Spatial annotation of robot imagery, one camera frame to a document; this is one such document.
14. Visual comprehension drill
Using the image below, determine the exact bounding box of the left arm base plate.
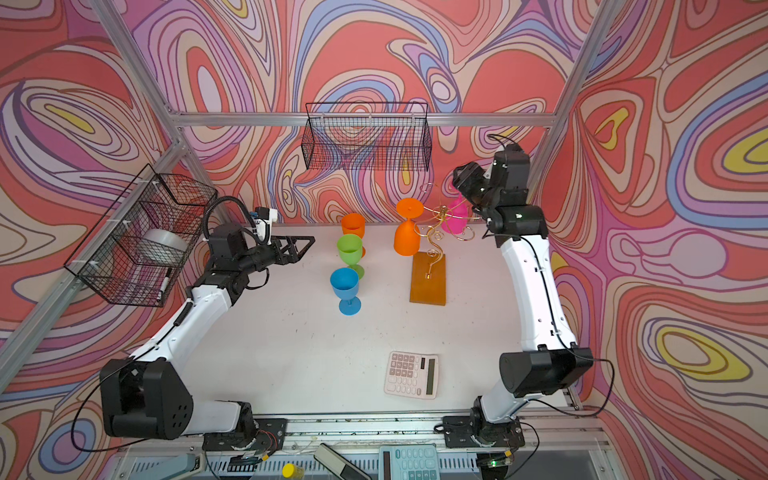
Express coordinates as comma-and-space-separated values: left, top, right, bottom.
202, 417, 288, 453

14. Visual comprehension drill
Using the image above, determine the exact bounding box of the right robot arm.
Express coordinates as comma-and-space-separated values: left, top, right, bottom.
452, 142, 595, 446

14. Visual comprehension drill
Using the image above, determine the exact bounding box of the silver tape roll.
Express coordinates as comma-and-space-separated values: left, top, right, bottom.
142, 228, 188, 251

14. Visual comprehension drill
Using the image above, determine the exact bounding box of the black wire basket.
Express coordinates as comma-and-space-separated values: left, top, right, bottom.
64, 164, 218, 307
301, 101, 432, 171

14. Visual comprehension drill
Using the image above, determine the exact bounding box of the orange wine glass front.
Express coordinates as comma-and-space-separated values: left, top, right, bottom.
341, 213, 365, 239

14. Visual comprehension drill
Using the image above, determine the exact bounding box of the black wire basket back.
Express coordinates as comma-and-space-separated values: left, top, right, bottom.
301, 101, 432, 171

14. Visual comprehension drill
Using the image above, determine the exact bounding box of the magenta wine glass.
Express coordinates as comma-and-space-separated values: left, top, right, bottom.
442, 198, 471, 236

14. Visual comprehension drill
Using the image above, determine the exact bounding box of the pink calculator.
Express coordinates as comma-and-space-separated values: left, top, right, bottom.
384, 351, 440, 400

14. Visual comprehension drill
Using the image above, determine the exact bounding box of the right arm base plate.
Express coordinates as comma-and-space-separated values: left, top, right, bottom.
434, 415, 526, 451

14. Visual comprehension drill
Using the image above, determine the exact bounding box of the gold wire rack wooden base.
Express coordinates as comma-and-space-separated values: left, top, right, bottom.
409, 195, 480, 307

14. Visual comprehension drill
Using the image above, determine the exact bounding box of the marker pen in basket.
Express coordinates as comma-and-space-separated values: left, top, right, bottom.
156, 268, 172, 303

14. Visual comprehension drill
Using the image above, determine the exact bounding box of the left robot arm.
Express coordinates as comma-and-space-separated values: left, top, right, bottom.
99, 196, 315, 447

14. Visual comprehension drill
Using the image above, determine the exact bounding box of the blue wine glass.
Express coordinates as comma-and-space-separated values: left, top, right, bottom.
330, 267, 362, 316

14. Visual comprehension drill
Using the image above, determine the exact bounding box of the black phone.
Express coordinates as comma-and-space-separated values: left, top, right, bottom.
313, 443, 371, 480

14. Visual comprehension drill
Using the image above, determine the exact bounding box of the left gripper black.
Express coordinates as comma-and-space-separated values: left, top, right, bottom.
235, 235, 313, 278

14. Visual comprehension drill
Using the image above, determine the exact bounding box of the orange wine glass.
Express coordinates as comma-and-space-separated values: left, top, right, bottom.
341, 213, 365, 239
393, 198, 424, 256

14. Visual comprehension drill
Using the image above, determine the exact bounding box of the black wire basket left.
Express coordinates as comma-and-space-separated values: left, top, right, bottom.
64, 164, 218, 307

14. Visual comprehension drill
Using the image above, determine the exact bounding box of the green wine glass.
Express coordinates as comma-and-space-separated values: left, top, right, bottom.
336, 234, 365, 279

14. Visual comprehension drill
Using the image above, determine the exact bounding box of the teal calculator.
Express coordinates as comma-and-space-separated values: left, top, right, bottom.
378, 445, 440, 480

